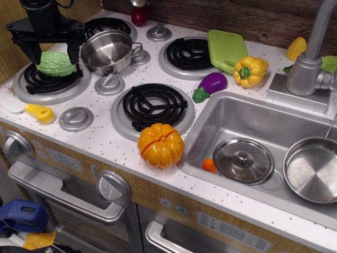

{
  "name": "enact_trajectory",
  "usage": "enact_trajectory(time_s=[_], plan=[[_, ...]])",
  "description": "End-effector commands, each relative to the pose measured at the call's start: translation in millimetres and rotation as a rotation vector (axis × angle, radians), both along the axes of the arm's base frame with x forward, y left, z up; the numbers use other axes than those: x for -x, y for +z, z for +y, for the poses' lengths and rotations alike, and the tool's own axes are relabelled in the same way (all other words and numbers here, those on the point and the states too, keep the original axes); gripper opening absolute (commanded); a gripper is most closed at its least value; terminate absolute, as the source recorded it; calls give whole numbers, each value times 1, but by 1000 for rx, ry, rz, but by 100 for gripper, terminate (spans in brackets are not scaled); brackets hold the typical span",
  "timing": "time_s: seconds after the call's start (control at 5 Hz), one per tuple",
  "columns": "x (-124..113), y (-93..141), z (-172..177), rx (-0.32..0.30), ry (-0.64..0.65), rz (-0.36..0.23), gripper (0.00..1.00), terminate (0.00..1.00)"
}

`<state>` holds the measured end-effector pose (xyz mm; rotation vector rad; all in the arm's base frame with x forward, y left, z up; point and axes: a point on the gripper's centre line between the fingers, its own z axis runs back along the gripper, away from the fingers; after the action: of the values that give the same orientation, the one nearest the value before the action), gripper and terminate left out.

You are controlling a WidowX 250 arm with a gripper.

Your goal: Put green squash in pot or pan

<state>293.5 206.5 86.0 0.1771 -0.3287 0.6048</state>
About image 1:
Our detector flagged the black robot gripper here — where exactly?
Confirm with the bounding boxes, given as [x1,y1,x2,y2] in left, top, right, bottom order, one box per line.
[5,15,86,64]

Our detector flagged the small steel pot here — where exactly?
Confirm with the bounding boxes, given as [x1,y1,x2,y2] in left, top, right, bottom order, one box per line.
[80,30,143,76]

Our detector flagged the yellow toy corn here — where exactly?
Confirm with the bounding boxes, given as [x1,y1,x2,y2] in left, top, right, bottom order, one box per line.
[286,37,307,61]

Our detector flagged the yellow cloth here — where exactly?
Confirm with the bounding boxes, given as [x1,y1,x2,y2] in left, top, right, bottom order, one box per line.
[23,231,56,250]

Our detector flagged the silver oven dial right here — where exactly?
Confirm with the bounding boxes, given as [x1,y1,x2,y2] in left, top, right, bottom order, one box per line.
[96,170,131,202]

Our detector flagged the silver stove knob middle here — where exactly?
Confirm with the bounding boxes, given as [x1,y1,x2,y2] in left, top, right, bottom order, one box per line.
[95,73,125,96]

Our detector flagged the purple toy eggplant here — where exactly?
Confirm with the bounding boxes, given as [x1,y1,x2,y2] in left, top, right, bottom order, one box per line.
[192,73,227,103]

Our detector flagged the silver stove knob behind pot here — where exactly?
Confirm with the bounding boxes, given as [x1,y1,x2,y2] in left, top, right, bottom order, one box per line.
[130,47,151,67]

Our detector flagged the silver dishwasher door handle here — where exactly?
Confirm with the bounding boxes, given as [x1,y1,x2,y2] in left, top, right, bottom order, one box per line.
[145,221,192,253]

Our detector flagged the silver oven dial left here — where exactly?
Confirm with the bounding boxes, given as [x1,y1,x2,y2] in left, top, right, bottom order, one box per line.
[3,130,34,159]

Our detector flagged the blue clamp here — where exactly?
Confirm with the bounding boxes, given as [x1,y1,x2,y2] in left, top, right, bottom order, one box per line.
[1,199,49,233]

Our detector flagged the silver stove knob front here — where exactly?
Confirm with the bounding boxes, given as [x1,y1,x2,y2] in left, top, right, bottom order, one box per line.
[58,107,94,132]

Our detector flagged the red toy bottle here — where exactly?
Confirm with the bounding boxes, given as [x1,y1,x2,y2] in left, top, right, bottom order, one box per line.
[131,0,152,26]

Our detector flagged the silver oven dial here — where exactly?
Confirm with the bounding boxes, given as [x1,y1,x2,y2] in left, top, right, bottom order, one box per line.
[3,130,34,159]
[96,170,131,202]

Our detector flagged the orange toy pumpkin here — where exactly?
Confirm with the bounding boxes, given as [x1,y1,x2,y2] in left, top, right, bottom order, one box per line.
[137,123,184,169]

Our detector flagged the yellow handled white spatula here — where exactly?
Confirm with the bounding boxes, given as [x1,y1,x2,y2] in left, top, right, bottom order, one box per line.
[1,93,54,123]

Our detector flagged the green bumpy toy squash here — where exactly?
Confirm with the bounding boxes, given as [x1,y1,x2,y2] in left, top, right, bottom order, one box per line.
[35,51,76,77]

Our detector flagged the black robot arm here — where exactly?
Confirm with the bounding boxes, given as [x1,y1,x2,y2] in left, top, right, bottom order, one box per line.
[5,1,87,65]

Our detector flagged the front left black burner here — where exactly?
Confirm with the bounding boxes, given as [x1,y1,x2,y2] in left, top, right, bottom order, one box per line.
[13,62,91,105]

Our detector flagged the yellow toy bell pepper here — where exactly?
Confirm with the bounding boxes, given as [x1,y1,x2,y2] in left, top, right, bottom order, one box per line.
[233,56,269,88]

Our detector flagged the steel pot lid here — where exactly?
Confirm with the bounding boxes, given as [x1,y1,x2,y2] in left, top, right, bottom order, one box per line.
[212,138,275,185]

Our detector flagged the steel sink basin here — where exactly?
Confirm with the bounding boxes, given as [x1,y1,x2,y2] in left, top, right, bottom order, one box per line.
[179,92,336,229]

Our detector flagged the back right black burner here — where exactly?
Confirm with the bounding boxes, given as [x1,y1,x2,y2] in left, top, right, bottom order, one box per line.
[158,36,223,81]

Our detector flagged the orange toy carrot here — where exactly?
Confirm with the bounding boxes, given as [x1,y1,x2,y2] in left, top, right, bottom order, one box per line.
[201,158,217,174]

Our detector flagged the silver toy faucet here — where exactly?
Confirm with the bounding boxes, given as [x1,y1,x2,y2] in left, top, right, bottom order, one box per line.
[266,0,336,113]

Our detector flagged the centre front black burner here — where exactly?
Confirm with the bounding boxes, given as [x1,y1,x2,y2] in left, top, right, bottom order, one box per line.
[111,83,195,142]

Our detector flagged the silver oven door handle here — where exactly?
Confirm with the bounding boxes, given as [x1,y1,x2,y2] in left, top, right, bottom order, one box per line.
[8,161,125,224]

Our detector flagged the steel frying pan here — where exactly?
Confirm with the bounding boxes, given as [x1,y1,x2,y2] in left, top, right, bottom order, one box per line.
[283,118,336,204]

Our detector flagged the silver stove knob back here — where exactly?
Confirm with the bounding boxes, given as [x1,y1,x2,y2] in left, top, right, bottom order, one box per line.
[146,23,172,42]

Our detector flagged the green plastic cutting board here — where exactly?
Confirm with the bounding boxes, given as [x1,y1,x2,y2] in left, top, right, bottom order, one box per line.
[207,30,248,74]

